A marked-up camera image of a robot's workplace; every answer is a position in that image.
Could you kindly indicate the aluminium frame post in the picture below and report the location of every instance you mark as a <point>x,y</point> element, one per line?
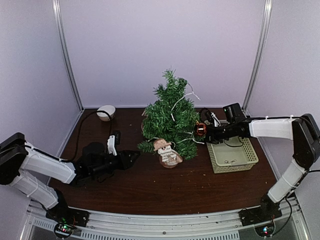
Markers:
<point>56,5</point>
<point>264,30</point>

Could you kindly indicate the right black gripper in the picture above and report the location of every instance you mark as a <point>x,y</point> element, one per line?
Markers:
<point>213,139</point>

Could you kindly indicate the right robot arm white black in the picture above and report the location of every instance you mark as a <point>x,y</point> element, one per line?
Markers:
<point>302,131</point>

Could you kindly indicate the left aluminium frame post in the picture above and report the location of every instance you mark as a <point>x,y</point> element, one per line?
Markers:
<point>56,5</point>

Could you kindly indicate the small green christmas tree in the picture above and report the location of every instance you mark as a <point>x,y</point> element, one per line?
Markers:
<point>172,117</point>

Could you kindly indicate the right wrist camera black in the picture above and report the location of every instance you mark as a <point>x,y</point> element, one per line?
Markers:
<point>211,119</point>

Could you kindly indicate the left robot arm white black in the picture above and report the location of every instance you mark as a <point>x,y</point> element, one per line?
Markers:
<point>19,158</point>

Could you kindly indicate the red bauble ornament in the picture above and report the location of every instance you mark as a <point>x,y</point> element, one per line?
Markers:
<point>200,129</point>

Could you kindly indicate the white round ornament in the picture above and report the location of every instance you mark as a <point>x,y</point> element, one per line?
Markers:
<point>168,157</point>

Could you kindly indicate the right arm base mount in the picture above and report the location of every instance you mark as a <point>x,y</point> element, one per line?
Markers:
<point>259,214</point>

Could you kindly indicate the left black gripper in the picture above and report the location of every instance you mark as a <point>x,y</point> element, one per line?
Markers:
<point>125,163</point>

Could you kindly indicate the right aluminium frame post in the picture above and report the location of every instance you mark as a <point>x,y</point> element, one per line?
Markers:
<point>264,30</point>

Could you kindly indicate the small white bowl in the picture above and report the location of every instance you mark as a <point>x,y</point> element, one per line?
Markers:
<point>106,113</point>

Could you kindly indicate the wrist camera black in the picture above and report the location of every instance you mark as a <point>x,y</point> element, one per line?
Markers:
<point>113,141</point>
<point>211,119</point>

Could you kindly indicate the beige plastic basket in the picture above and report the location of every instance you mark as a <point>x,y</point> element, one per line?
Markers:
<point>236,148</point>

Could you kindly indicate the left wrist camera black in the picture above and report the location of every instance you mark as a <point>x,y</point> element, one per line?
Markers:
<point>113,141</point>

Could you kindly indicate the front aluminium rail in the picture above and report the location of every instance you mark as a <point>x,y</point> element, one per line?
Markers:
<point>225,225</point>

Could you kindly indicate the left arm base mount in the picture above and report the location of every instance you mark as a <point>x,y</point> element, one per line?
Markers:
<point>62,213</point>

